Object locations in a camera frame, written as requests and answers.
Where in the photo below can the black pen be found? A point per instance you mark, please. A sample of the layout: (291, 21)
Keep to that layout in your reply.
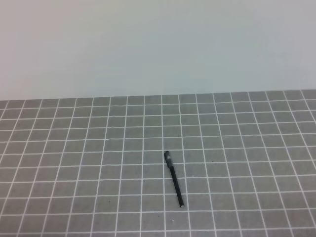
(176, 186)

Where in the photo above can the grey grid tablecloth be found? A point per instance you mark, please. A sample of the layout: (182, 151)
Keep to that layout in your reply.
(94, 167)

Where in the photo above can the translucent grey pen cap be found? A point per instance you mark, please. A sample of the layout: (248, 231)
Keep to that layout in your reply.
(168, 159)

